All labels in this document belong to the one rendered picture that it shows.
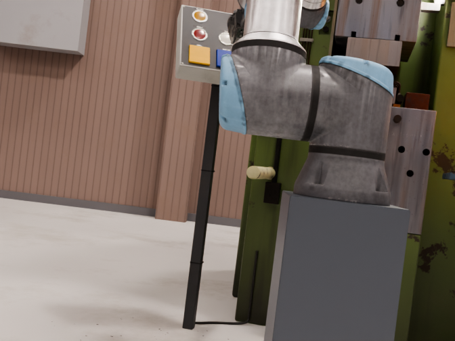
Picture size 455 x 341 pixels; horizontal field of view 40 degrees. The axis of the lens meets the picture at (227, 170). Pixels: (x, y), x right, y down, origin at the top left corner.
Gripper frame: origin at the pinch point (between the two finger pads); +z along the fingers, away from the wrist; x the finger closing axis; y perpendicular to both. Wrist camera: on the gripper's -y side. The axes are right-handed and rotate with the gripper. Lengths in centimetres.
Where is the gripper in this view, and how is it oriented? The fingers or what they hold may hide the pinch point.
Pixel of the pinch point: (234, 38)
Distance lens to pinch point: 222.0
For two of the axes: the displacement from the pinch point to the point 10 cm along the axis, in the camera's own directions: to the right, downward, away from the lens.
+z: -2.7, 4.6, 8.5
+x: 9.6, 1.1, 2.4
